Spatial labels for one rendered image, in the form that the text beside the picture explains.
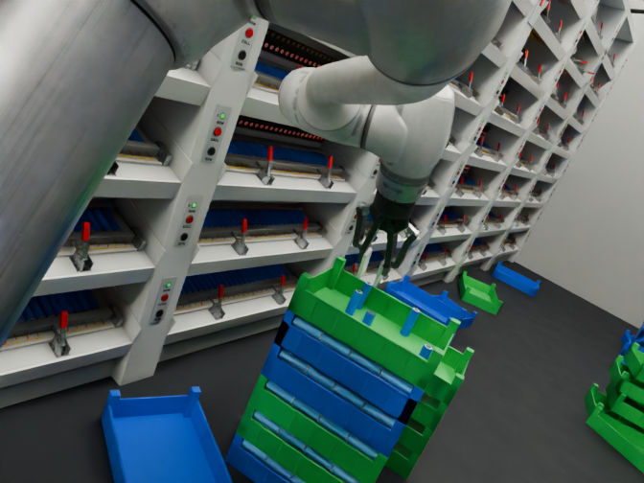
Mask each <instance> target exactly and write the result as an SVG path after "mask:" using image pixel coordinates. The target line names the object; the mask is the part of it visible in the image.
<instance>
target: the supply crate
mask: <svg viewBox="0 0 644 483"><path fill-rule="evenodd" d="M346 261H347V260H346V259H344V258H342V257H340V256H338V257H336V259H335V261H334V263H333V267H331V268H329V269H327V270H325V271H323V272H321V273H319V274H317V275H315V276H311V275H309V274H308V273H307V272H305V273H303V274H301V276H300V279H299V281H298V284H297V286H296V288H295V291H294V292H293V294H292V297H291V299H290V302H289V304H288V307H287V309H288V310H290V311H292V312H294V313H295V314H297V315H299V316H300V317H302V318H304V319H305V320H307V321H309V322H310V323H312V324H313V325H314V326H316V327H318V328H319V329H321V330H323V331H324V332H326V333H327V334H330V335H331V336H333V337H335V338H336V339H338V340H340V341H341V342H343V343H345V344H346V345H348V346H350V347H351V348H353V349H355V350H356V351H358V352H360V353H361V354H363V355H365V356H366V357H369V358H370V359H372V360H373V361H375V362H376V363H378V364H379V365H381V366H383V367H384V368H386V369H388V370H389V371H391V372H393V373H394V374H396V375H398V376H399V377H401V378H403V379H404V380H407V381H408V382H410V383H412V384H413V385H415V386H417V387H418V388H420V389H422V390H423V391H425V390H426V388H427V386H428V384H429V382H430V380H431V378H432V377H433V375H434V373H435V371H436V369H437V367H438V366H439V364H440V362H441V360H442V358H443V356H444V355H445V353H446V350H447V348H448V346H449V344H450V342H451V340H452V338H453V336H454V335H455V333H456V331H457V329H458V327H459V325H460V323H461V322H460V321H459V320H457V319H455V318H453V317H452V318H451V320H450V322H449V324H448V326H445V325H444V324H442V323H440V322H438V321H436V320H435V319H433V318H431V317H429V316H427V315H425V314H424V313H422V312H420V314H419V316H418V318H417V320H416V321H415V323H414V325H413V327H412V329H411V331H410V333H409V335H408V336H403V335H401V330H402V328H403V325H404V323H405V321H406V319H407V317H408V315H409V314H410V312H411V310H412V307H410V306H408V305H407V304H406V303H404V302H402V301H400V300H398V299H397V298H395V297H393V296H391V295H389V294H388V293H386V292H384V291H382V290H380V289H378V288H377V287H376V288H374V287H373V286H372V287H371V289H370V291H369V294H368V296H367V298H366V300H365V302H364V304H363V306H362V309H361V310H358V309H356V310H355V312H354V314H353V316H352V315H350V314H348V313H346V312H345V310H346V308H347V306H348V304H349V302H350V300H351V297H352V295H353V293H354V291H355V289H359V290H361V289H362V287H363V284H364V282H365V281H363V280H361V279H358V278H357V276H355V275H353V274H351V273H350V272H348V271H346V270H344V269H343V267H344V265H345V263H346ZM367 311H373V312H374V313H375V314H376V316H375V318H374V320H373V322H372V324H371V326H368V325H366V324H364V323H363V322H362V320H363V317H364V315H365V313H366V312H367ZM424 344H428V345H430V346H431V347H432V348H433V350H432V352H431V354H430V356H429V358H428V359H425V358H424V357H422V356H419V353H420V351H421V350H422V348H423V346H424Z"/></svg>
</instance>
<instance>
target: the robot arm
mask: <svg viewBox="0 0 644 483"><path fill-rule="evenodd" d="M511 2H512V0H0V349H1V347H2V345H3V344H4V342H5V340H6V339H7V337H8V335H9V334H10V332H11V330H12V328H13V327H14V325H15V323H16V322H17V320H18V318H19V317H20V315H21V313H22V312H23V310H24V309H25V308H26V306H27V305H28V303H29V301H30V300H31V298H32V296H33V295H34V293H35V291H36V289H37V287H38V286H39V284H40V283H41V281H42V279H43V278H44V276H45V274H46V273H47V271H48V269H49V268H50V266H51V264H52V263H53V261H54V260H55V258H56V256H57V255H58V252H59V251H60V249H61V248H62V246H63V245H64V243H65V242H66V240H67V239H68V237H69V235H70V234H71V232H72V230H73V229H74V227H75V225H76V224H77V222H78V220H79V219H80V217H81V215H82V213H83V212H84V210H85V208H86V207H87V205H88V203H89V202H90V200H91V198H92V197H93V195H94V194H95V193H96V191H97V190H98V188H99V186H100V185H101V183H102V181H103V180H104V177H105V176H106V174H107V173H108V171H109V169H110V168H111V166H112V164H113V163H114V161H115V159H116V158H117V156H118V154H119V153H120V151H121V150H122V148H123V146H124V145H125V143H126V141H127V139H128V137H129V136H130V134H131V132H132V131H133V130H134V129H135V127H136V125H137V124H138V122H139V120H140V119H141V117H142V115H143V114H144V112H145V110H146V109H147V107H148V106H149V104H150V102H151V100H152V98H153V97H154V95H155V93H156V92H157V90H158V88H159V87H160V85H161V84H162V82H163V80H164V79H165V77H166V76H167V75H168V73H169V71H170V70H177V69H179V68H182V67H184V66H186V65H189V64H191V63H193V62H195V61H197V60H199V59H201V58H202V57H203V56H205V55H206V54H207V53H208V52H209V51H210V50H211V49H212V48H213V47H214V46H216V45H217V44H219V43H220V42H221V41H223V39H225V38H226V37H228V36H229V35H231V34H232V33H234V32H235V31H237V30H238V29H240V28H241V27H243V26H244V25H245V24H247V22H248V21H249V20H250V19H251V18H252V16H255V17H258V18H261V19H263V20H266V21H269V22H272V23H274V24H277V25H279V26H282V27H285V28H287V29H290V30H293V31H295V32H297V33H300V34H303V35H307V36H310V37H313V38H316V39H318V40H321V41H324V42H326V43H329V44H332V45H334V46H336V47H338V48H341V49H343V50H345V51H348V52H350V53H352V54H354V55H357V56H360V57H353V58H348V59H344V60H341V61H337V62H332V63H329V64H326V65H323V66H321V67H318V68H314V67H307V68H300V69H296V70H294V71H291V72H290V73H289V74H288V75H287V76H286V77H285V78H284V79H283V81H282V83H281V85H280V88H279V92H278V104H279V106H280V110H281V112H282V114H283V115H284V116H285V117H286V118H287V119H288V120H289V121H290V122H291V123H292V124H294V125H295V126H296V127H298V128H300V129H302V130H304V131H306V132H308V133H310V134H313V135H316V136H318V137H321V138H324V139H327V140H330V141H333V142H336V143H339V144H342V145H346V146H353V147H357V148H361V149H364V150H368V151H370V152H372V153H373V154H375V155H376V156H377V157H379V158H380V159H381V160H380V163H379V171H378V175H377V178H376V188H377V192H376V195H375V198H374V202H373V203H372V204H367V203H366V202H365V201H362V202H361V203H360V204H359V205H358V206H357V207H356V215H357V219H356V230H355V234H354V240H353V247H357V248H358V249H359V254H358V258H357V262H358V263H360V267H359V270H358V274H357V276H356V277H357V278H358V279H360V278H361V277H362V275H363V274H364V273H365V271H366V268H367V265H368V263H369V260H370V257H371V254H372V250H373V249H372V248H369V247H370V246H371V244H372V242H373V240H374V238H375V236H376V235H377V233H378V231H379V230H383V231H384V232H385V233H387V245H386V252H385V258H384V260H383V261H382V262H381V263H380V265H379V270H378V273H377V276H376V279H375V282H374V284H373V288H376V287H377V286H378V284H379V283H380V282H381V280H382V277H383V276H384V277H386V276H387V274H388V273H389V272H390V269H391V266H394V268H399V266H400V265H401V264H402V263H403V260H404V258H405V256H406V254H407V252H408V250H409V248H410V246H411V244H412V243H413V242H414V241H415V240H416V239H417V238H418V237H419V236H420V234H421V233H422V230H421V229H419V228H417V229H415V228H414V227H413V226H412V225H411V214H412V212H413V209H414V206H415V203H416V201H418V199H419V198H420V197H421V196H422V194H423V192H424V190H425V187H426V184H427V181H428V180H429V178H430V175H431V172H432V170H433V168H434V167H435V165H436V164H437V163H438V162H439V160H440V158H441V157H442V155H443V152H444V150H445V148H446V145H447V143H448V140H449V135H450V131H451V126H452V121H453V116H454V109H455V94H454V92H453V90H452V88H451V87H450V86H449V83H450V82H451V81H453V80H454V79H455V78H457V77H458V76H460V75H461V74H463V73H464V72H465V71H466V70H467V69H469V68H470V67H471V66H472V64H473V63H474V62H475V61H476V59H477V58H478V57H479V55H480V54H481V52H482V51H483V50H484V49H485V48H486V47H487V46H488V45H489V43H490V42H491V41H492V40H493V38H494V37H495V35H496V33H497V32H498V30H499V28H500V27H501V25H502V23H503V20H504V18H505V16H506V13H507V11H508V9H509V7H510V4H511ZM369 213H370V214H371V217H372V219H373V222H374V224H373V225H372V227H371V229H370V232H369V234H368V235H367V237H366V239H365V241H363V237H364V232H365V227H366V222H367V218H368V214H369ZM405 229H406V231H407V232H406V237H407V239H406V240H405V241H404V243H403V245H402V248H401V250H400V252H399V254H398V257H397V258H395V255H396V248H397V241H398V235H399V233H400V232H401V231H402V230H405ZM368 248H369V249H368Z"/></svg>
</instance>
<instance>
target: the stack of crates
mask: <svg viewBox="0 0 644 483"><path fill-rule="evenodd" d="M473 352H474V350H473V349H471V348H469V347H467V349H466V351H465V353H464V354H462V353H460V352H459V351H457V350H455V349H453V348H451V347H450V346H448V348H447V350H446V353H445V355H444V356H443V358H442V360H441V362H440V364H439V366H438V367H437V369H436V371H435V373H434V375H433V377H432V378H431V380H430V382H429V384H428V386H427V388H426V390H425V392H424V394H423V395H422V397H421V399H420V400H419V402H418V404H417V406H416V408H415V410H414V411H413V413H412V415H411V417H410V419H409V421H408V422H407V424H406V426H405V428H404V430H403V432H402V434H401V436H400V438H399V440H398V442H397V443H396V445H395V446H394V448H393V450H392V452H391V454H390V455H389V457H388V459H387V461H386V463H385V465H384V466H386V467H387V468H389V469H390V470H392V471H393V472H395V473H397V474H398V475H400V476H401V477H403V478H404V479H407V478H408V476H409V475H410V473H411V472H412V470H413V468H414V466H415V465H416V463H417V461H418V459H419V458H420V456H421V454H422V452H423V451H424V449H425V447H426V445H427V443H428V441H429V439H430V437H431V436H432V434H433V432H434V430H435V429H436V427H437V425H438V424H439V423H440V421H441V419H442V417H443V416H444V414H445V412H446V410H447V409H448V407H449V404H450V403H451V401H452V399H453V397H454V396H455V394H456V392H457V390H458V389H459V387H460V385H461V383H462V381H463V380H464V374H465V371H466V368H467V366H468V363H469V360H470V359H471V357H472V354H473Z"/></svg>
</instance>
